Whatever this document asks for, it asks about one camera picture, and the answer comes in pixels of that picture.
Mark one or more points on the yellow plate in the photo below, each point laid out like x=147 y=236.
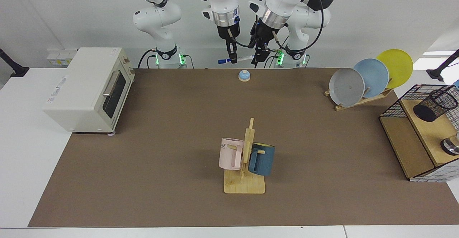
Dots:
x=398 y=64

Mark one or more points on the pink cup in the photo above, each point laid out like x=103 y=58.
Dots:
x=229 y=155

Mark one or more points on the brown table cloth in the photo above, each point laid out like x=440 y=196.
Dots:
x=304 y=159

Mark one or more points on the grey plate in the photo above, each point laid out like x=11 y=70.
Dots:
x=346 y=87

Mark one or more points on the small blue round knob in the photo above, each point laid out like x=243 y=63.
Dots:
x=244 y=75

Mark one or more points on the blue and white marker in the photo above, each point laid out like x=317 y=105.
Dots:
x=244 y=58

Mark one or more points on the pale toaster oven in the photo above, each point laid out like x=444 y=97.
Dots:
x=82 y=87

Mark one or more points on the black mesh pen holder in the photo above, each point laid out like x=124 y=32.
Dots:
x=428 y=108

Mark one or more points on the wooden plate rack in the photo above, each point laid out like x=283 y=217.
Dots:
x=358 y=102

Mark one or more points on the silver metal lid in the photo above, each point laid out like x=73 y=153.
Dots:
x=451 y=146

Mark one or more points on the wooden cup stand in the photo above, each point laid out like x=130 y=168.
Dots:
x=244 y=186

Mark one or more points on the teal cup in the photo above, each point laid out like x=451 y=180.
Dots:
x=263 y=160

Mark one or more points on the light blue plate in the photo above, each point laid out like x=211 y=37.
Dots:
x=374 y=74

